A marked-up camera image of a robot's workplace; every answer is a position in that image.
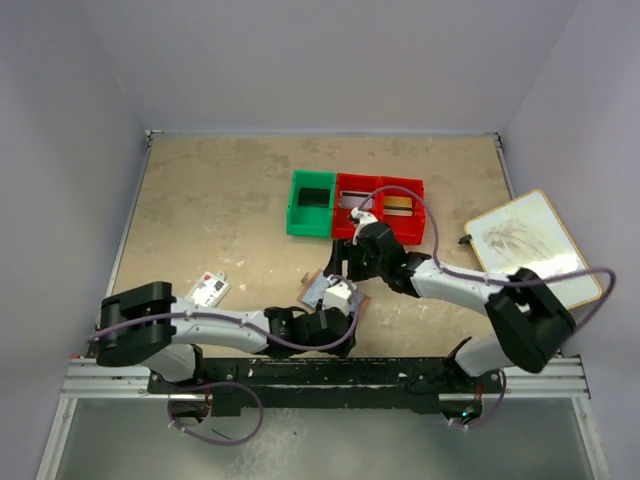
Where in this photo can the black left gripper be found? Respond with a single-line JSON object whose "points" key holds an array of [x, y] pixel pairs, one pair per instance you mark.
{"points": [[341, 350]]}

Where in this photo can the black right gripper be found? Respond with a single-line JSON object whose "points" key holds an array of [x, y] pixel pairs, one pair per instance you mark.
{"points": [[340, 253]]}

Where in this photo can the pink leather card holder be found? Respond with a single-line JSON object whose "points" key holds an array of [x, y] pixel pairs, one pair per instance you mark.
{"points": [[314, 286]]}

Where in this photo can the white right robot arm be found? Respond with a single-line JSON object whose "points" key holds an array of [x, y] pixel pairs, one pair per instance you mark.
{"points": [[529, 322]]}

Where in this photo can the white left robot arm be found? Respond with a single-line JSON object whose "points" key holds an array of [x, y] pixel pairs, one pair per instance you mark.
{"points": [[150, 326]]}

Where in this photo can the silver magnetic stripe cards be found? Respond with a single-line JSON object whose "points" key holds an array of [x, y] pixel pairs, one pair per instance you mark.
{"points": [[349, 199]]}

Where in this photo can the black VIP cards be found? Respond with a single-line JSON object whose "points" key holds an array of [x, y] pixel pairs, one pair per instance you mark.
{"points": [[314, 197]]}

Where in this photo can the gold magnetic stripe cards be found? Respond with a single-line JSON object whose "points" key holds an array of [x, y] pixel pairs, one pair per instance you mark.
{"points": [[398, 206]]}

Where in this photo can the red plastic bin middle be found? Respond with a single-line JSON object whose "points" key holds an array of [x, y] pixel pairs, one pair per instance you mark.
{"points": [[342, 227]]}

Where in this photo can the red plastic bin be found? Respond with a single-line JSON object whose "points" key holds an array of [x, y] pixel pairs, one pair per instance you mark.
{"points": [[408, 230], [342, 227]]}

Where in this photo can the green plastic bin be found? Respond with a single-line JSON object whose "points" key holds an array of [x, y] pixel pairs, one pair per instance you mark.
{"points": [[310, 221]]}

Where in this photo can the red plastic bin right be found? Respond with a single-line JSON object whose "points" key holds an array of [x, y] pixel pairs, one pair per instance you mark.
{"points": [[408, 230]]}

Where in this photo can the yellow framed whiteboard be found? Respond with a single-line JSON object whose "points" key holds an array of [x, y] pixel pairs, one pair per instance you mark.
{"points": [[524, 232]]}

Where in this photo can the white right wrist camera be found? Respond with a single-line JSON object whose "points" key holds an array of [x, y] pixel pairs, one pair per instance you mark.
{"points": [[361, 219]]}

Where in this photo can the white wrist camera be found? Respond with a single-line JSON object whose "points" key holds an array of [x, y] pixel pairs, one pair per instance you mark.
{"points": [[361, 219], [340, 295]]}

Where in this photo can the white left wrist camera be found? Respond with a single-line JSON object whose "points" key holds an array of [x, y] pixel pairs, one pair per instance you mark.
{"points": [[340, 295]]}

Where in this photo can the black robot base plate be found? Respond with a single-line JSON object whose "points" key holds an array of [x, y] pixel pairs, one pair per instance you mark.
{"points": [[223, 387]]}

